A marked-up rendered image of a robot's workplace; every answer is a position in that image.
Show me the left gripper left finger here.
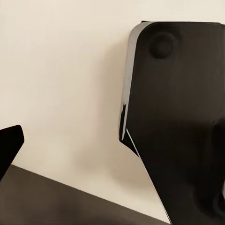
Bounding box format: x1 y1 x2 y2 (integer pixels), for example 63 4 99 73
0 125 24 181

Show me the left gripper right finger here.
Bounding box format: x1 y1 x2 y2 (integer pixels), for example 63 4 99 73
210 124 225 161

